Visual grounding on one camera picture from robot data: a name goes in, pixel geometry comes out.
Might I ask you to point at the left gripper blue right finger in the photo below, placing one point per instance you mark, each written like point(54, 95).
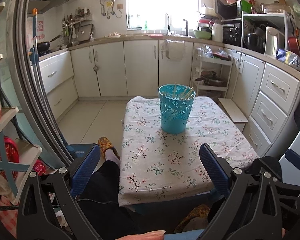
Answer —
point(214, 169)

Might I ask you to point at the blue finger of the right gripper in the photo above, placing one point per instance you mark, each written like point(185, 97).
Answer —
point(293, 158)

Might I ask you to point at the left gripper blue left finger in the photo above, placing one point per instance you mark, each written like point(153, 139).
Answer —
point(81, 170)

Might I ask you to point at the teal perforated plastic basket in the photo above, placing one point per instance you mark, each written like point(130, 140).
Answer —
point(174, 112)

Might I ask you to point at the person left hand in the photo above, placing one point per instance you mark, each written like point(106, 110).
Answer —
point(153, 235)

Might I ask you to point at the blue dustpan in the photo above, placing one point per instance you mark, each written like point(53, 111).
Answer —
point(79, 150)

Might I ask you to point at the yellow patterned right slipper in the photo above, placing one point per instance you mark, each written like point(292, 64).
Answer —
point(195, 220)

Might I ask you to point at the yellow patterned slipper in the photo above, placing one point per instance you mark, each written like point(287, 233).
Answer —
point(195, 220)
point(105, 144)

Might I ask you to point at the yellow patterned left slipper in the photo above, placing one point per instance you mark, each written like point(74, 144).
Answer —
point(105, 144)

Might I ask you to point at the wooden board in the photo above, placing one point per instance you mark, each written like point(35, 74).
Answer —
point(233, 112)

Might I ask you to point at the floral tablecloth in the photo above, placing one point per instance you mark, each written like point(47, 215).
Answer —
point(158, 166)

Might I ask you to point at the white shoe rack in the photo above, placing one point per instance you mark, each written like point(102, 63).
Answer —
point(13, 176)

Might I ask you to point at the red slipper on rack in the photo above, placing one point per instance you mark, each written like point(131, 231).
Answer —
point(11, 149)

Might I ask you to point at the dark cooking pot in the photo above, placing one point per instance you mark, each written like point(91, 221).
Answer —
point(210, 78)

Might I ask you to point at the white storage trolley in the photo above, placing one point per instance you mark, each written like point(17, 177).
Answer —
point(204, 58)

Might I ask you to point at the white electric kettle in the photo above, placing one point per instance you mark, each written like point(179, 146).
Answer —
point(275, 40)

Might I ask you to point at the black frying pan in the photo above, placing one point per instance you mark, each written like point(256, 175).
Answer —
point(44, 46)

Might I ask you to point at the white thermos jug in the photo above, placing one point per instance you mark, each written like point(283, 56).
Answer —
point(217, 32)

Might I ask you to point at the green bowl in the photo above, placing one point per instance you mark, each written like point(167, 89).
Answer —
point(202, 34)

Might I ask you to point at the black microwave oven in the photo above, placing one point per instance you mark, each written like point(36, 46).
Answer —
point(232, 32)

